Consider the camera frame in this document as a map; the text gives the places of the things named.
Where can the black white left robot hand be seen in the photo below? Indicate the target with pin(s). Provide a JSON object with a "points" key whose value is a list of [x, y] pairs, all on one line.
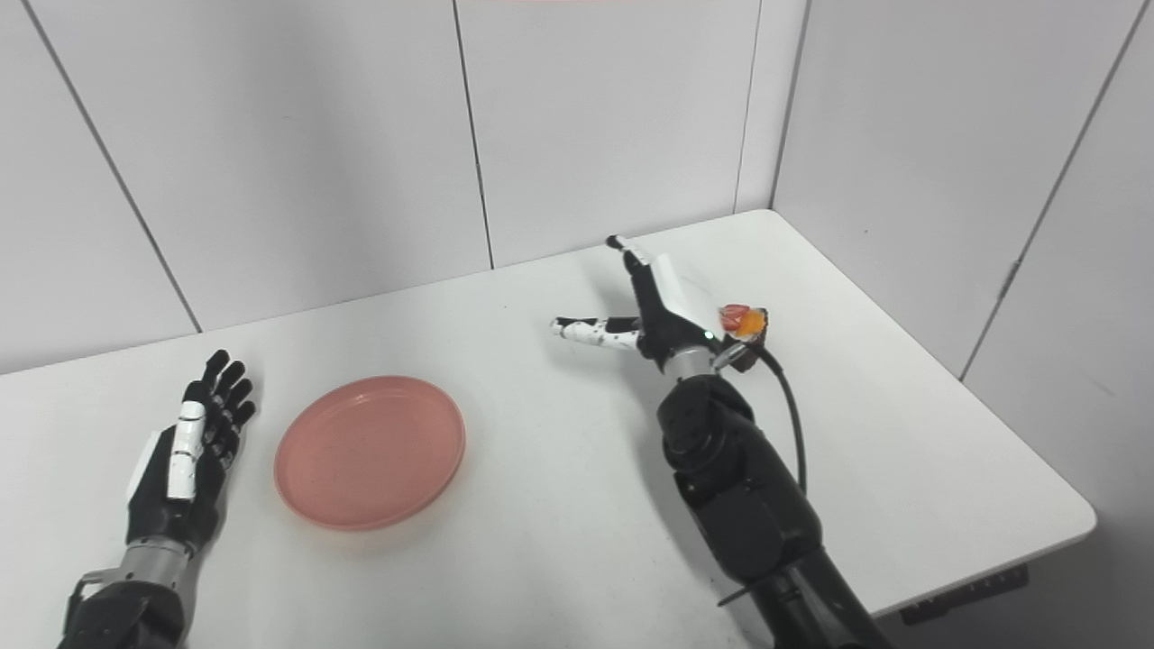
{"points": [[185, 469]]}

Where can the chocolate cake slice with fruit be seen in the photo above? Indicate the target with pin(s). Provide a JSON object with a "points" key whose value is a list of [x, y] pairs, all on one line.
{"points": [[744, 322]]}

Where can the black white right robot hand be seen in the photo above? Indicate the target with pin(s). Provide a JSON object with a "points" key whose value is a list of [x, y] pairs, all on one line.
{"points": [[667, 315]]}

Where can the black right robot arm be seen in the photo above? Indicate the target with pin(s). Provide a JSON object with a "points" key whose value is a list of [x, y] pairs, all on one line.
{"points": [[748, 496]]}

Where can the black table underframe bracket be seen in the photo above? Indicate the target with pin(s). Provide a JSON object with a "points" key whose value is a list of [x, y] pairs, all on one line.
{"points": [[965, 595]]}

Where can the pink round plate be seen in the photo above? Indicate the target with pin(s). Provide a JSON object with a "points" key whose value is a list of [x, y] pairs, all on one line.
{"points": [[370, 453]]}

